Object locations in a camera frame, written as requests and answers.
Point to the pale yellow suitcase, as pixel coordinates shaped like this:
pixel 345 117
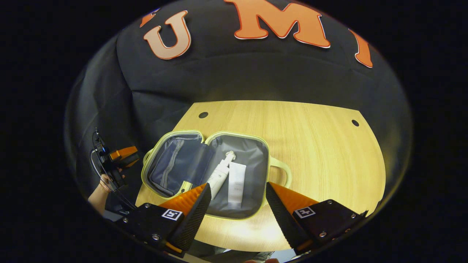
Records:
pixel 252 153

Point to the white pump bottle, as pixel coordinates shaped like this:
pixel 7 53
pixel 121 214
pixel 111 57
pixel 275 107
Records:
pixel 219 175

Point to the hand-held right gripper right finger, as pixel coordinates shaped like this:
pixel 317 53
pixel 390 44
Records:
pixel 283 219

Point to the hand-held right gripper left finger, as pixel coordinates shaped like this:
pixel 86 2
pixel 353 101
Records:
pixel 193 219

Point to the white squeeze tube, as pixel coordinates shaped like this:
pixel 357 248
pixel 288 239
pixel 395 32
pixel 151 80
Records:
pixel 237 182

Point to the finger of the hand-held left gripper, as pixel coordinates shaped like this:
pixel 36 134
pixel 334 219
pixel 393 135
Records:
pixel 129 160
pixel 124 152

